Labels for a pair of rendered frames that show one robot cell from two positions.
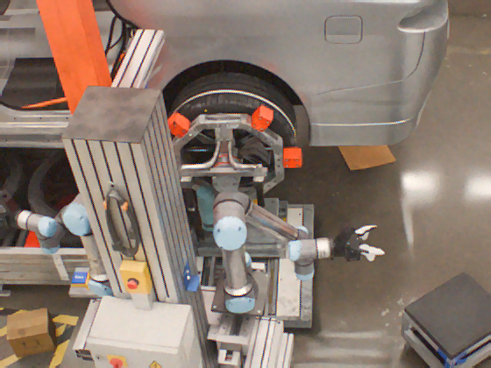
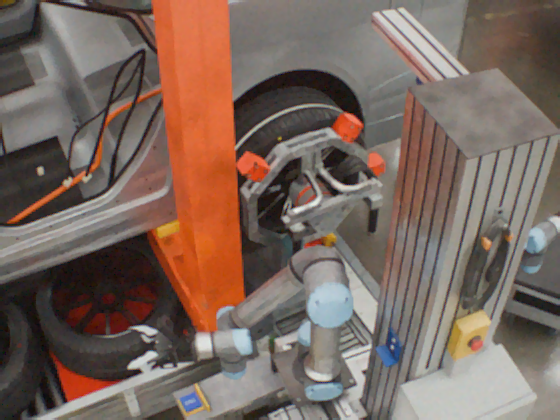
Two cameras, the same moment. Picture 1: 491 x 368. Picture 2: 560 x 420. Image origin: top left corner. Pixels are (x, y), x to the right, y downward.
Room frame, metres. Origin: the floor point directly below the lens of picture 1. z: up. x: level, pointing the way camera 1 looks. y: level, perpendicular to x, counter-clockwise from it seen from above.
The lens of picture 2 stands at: (1.17, 1.43, 2.97)
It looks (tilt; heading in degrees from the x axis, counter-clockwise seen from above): 46 degrees down; 322
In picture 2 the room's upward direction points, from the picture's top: straight up
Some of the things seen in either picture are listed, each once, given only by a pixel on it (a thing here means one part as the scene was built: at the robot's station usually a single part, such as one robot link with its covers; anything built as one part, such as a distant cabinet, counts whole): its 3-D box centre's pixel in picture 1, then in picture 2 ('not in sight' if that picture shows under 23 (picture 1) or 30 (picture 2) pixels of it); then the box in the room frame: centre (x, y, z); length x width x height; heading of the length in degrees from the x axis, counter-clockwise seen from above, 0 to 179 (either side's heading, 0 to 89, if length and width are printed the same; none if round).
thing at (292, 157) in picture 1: (292, 158); (371, 166); (2.79, -0.28, 0.85); 0.09 x 0.08 x 0.07; 80
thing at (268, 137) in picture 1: (228, 159); (306, 191); (2.84, 0.03, 0.85); 0.54 x 0.07 x 0.54; 80
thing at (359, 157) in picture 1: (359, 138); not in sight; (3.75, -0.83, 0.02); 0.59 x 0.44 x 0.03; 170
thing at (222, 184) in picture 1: (227, 169); (315, 203); (2.77, 0.04, 0.85); 0.21 x 0.14 x 0.14; 170
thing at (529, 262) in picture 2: (303, 263); (529, 253); (1.93, -0.22, 1.11); 0.11 x 0.08 x 0.11; 178
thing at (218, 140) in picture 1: (202, 150); (299, 185); (2.74, 0.15, 1.03); 0.19 x 0.18 x 0.11; 170
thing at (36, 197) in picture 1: (88, 194); (110, 305); (3.18, 0.84, 0.39); 0.66 x 0.66 x 0.24
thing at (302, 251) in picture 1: (302, 251); (539, 237); (1.91, -0.22, 1.21); 0.11 x 0.08 x 0.09; 88
